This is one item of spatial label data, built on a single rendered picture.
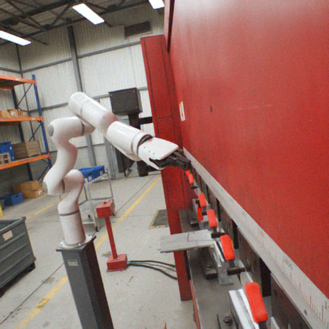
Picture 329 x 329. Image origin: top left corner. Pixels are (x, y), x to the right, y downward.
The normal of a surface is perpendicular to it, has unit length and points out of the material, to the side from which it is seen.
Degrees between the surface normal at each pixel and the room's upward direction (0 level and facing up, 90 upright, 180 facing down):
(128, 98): 90
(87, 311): 90
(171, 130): 90
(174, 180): 90
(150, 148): 33
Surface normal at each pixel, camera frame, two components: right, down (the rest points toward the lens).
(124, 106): 0.02, 0.14
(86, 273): 0.55, 0.04
